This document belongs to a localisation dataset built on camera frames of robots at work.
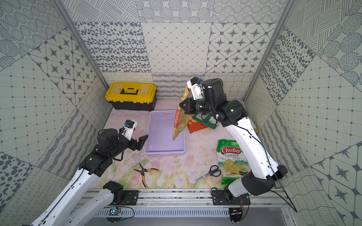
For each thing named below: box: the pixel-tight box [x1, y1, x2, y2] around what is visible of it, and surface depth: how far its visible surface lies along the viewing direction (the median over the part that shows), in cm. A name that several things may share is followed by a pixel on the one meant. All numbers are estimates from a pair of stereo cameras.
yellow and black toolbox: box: [104, 81, 157, 112], surface depth 104 cm
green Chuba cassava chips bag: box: [216, 138, 249, 186], surface depth 88 cm
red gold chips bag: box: [172, 85, 193, 141], surface depth 65 cm
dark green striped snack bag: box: [191, 113, 218, 130], surface depth 106 cm
